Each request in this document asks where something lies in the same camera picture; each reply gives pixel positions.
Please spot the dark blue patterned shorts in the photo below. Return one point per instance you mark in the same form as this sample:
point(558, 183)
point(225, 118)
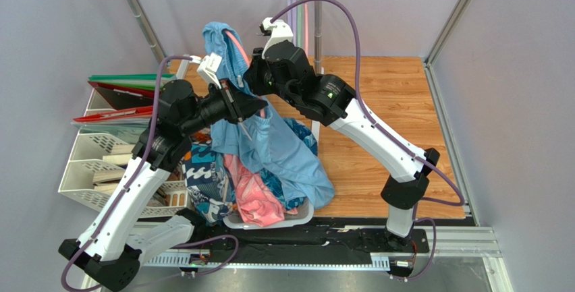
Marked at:
point(272, 181)

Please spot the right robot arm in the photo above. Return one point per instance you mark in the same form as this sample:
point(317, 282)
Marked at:
point(283, 69)

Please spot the books in organizer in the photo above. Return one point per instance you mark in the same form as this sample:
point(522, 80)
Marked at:
point(107, 180)

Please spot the green folder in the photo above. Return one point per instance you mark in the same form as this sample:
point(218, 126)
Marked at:
point(129, 82)

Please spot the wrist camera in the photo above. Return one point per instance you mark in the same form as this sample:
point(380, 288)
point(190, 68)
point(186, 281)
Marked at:
point(277, 31)
point(207, 68)

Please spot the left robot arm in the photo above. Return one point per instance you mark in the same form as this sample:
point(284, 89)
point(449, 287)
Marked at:
point(107, 251)

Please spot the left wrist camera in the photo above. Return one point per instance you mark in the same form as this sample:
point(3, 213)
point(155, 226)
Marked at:
point(207, 68)

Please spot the pink garment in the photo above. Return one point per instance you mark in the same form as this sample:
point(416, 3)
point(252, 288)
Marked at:
point(256, 203)

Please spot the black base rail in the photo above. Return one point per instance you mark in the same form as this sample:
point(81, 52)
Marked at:
point(319, 245)

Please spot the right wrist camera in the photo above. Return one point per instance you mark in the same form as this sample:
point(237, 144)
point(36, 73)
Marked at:
point(277, 31)

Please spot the red folder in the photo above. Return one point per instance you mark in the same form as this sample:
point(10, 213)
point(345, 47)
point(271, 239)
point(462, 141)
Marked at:
point(126, 102)

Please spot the white laundry basket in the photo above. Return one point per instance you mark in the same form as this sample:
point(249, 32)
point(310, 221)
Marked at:
point(304, 215)

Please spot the pink hanger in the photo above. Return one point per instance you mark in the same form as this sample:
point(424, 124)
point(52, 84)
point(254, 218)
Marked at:
point(305, 27)
point(240, 47)

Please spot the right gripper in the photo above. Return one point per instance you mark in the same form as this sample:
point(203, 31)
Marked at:
point(254, 75)

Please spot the colorful patterned shorts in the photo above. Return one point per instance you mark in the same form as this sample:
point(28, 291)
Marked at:
point(208, 180)

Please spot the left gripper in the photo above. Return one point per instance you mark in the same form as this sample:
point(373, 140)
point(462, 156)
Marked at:
point(239, 106)

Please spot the light blue shorts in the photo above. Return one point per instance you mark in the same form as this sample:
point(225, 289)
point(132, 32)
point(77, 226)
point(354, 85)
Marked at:
point(264, 142)

